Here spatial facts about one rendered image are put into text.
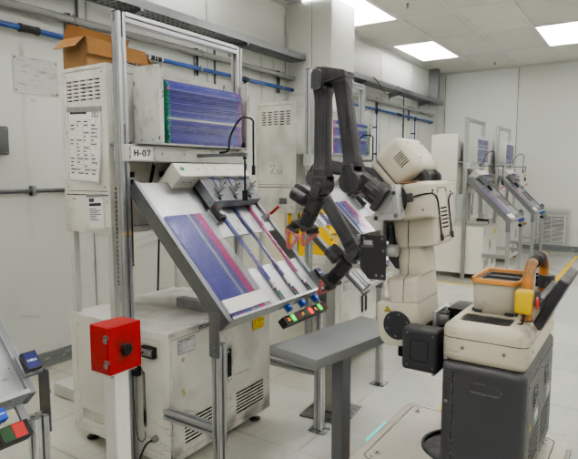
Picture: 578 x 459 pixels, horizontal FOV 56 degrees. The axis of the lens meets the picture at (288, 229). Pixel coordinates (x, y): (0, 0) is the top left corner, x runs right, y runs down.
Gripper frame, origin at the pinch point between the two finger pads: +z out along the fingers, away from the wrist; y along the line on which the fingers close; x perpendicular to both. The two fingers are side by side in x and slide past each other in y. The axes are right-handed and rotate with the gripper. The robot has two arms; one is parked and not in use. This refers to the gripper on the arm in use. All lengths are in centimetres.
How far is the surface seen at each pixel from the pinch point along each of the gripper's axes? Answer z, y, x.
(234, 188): -2, 1, -64
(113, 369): 23, 90, -10
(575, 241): 23, -760, 62
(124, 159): -1, 52, -83
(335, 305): 21.9, -42.0, 0.4
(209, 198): 2, 16, -62
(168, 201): 7, 36, -65
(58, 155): 94, -17, -194
